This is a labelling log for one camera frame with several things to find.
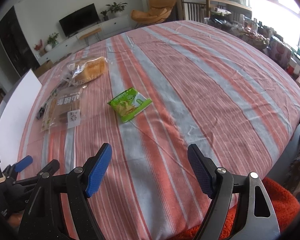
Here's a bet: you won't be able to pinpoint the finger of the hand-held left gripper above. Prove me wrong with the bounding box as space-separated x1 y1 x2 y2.
1 155 33 181
13 159 61 188

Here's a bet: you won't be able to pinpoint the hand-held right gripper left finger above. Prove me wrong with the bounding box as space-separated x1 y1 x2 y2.
18 142 113 240

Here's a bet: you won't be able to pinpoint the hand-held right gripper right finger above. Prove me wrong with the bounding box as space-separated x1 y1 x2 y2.
187 143 281 240

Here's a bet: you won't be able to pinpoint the white cardboard box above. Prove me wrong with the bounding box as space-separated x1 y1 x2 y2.
0 68 43 163

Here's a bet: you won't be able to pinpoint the clear packet brown label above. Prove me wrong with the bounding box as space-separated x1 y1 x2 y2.
41 86 87 132

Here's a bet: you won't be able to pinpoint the green snack packet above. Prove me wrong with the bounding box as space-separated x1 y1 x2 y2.
107 87 152 123

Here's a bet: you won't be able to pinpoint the bagged sliced bread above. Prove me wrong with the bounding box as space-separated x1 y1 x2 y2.
60 56 108 87

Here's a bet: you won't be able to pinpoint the long black yellow packet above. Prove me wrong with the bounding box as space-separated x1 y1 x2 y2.
36 90 58 120

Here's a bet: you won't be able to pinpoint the orange grey striped cloth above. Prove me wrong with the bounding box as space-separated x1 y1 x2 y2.
16 20 300 240

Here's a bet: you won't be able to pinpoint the orange fuzzy garment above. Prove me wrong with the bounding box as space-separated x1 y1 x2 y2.
187 177 300 240

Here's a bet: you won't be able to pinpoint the red flower arrangement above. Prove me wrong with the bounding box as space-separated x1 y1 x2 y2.
34 39 44 55

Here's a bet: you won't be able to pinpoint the dark display cabinet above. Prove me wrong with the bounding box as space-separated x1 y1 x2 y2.
0 6 40 77

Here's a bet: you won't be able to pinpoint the green plant in vase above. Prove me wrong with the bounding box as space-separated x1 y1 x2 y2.
46 32 59 48

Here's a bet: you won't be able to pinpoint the wooden stool metal legs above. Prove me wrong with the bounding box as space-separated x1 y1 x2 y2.
79 27 102 47

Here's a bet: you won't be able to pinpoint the white low cabinet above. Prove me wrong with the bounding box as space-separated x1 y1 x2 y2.
37 14 132 65

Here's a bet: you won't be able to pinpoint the black flat television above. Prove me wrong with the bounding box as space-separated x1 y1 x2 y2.
59 3 100 37

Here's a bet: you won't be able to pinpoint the clutter of jars and boxes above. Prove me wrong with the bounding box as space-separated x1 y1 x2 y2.
205 12 300 80

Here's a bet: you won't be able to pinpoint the large green potted plant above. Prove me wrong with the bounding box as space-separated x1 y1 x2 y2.
106 2 128 18

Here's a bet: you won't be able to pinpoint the wooden railing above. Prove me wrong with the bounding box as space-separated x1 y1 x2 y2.
180 0 253 24

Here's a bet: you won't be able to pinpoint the orange lounge chair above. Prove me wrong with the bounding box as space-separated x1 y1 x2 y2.
131 0 177 28

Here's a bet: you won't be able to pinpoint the window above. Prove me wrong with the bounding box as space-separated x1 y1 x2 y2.
250 0 300 50

